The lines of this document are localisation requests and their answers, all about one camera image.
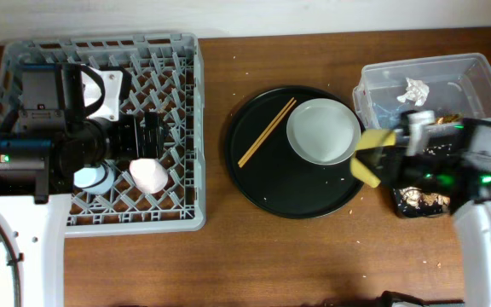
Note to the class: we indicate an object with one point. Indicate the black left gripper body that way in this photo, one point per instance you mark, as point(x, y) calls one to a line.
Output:
point(124, 140)

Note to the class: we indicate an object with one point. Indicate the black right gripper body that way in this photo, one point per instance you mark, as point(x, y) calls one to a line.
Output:
point(424, 170)

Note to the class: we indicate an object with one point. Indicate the yellow plastic bowl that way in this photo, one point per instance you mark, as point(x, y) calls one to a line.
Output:
point(370, 139)

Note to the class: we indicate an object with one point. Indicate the pink plastic cup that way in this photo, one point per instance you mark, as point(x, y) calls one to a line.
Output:
point(149, 175)

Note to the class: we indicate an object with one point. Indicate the light blue plastic cup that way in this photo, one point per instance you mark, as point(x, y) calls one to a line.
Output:
point(94, 180)

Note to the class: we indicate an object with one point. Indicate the brown snack wrapper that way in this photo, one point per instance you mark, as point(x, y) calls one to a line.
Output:
point(446, 119)

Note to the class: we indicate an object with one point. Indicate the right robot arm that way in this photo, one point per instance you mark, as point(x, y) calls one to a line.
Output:
point(453, 160)

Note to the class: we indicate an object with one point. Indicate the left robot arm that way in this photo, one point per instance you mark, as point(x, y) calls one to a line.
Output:
point(59, 139)

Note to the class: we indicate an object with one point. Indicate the black rectangular waste tray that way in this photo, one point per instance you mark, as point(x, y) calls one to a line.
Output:
point(439, 150)

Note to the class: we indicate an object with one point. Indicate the grey plastic dishwasher rack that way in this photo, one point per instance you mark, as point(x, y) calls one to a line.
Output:
point(167, 74)

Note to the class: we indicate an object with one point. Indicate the clear plastic waste bin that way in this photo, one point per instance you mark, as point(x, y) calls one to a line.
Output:
point(458, 84)

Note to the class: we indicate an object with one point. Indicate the food scraps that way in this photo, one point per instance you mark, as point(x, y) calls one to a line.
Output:
point(415, 197)

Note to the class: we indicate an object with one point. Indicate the grey round plate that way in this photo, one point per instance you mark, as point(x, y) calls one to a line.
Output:
point(323, 131)

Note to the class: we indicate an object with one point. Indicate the crumpled white paper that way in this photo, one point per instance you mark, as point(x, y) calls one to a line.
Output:
point(416, 91)

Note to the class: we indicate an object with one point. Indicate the wooden chopstick lower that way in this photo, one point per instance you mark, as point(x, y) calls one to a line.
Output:
point(269, 133)

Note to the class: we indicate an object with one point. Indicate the round black serving tray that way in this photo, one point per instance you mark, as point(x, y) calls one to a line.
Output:
point(275, 178)

